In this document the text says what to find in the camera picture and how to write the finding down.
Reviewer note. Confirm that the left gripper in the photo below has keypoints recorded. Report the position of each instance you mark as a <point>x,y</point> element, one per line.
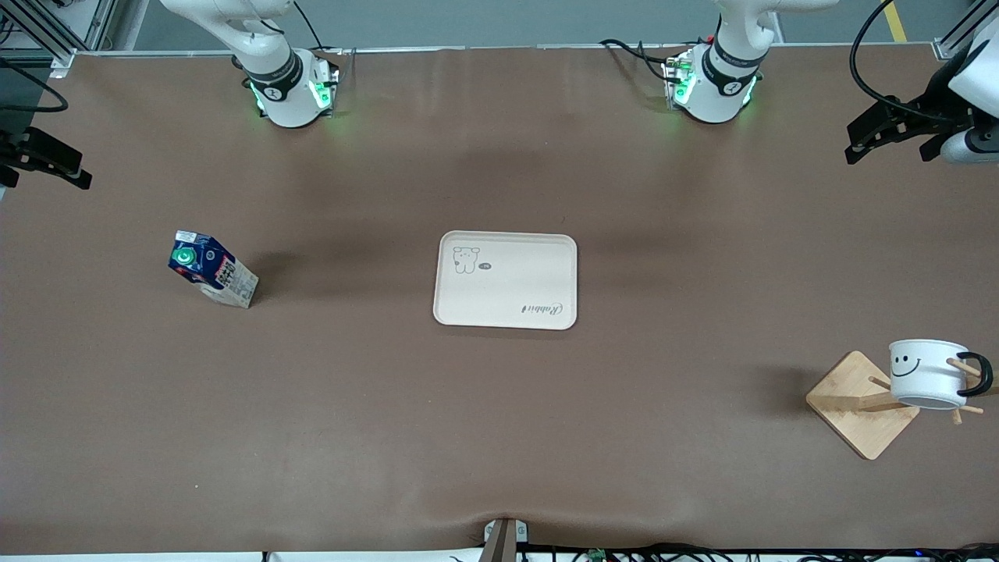
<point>926,108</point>

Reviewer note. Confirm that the blue milk carton green cap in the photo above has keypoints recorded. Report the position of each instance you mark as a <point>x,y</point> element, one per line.
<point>222,277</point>

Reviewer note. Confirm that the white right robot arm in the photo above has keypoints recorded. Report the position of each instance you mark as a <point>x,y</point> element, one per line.
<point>282,94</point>

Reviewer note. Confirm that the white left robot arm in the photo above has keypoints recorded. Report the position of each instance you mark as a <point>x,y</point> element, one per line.
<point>718,94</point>

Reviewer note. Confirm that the cream rabbit print tray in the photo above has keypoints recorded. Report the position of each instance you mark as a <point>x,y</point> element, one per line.
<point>507,285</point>

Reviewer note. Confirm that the wooden mug rack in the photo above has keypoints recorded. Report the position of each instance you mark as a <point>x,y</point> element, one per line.
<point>855,406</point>

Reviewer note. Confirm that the aluminium frame profile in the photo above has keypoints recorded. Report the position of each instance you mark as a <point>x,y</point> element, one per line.
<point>964,35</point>
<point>47,31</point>

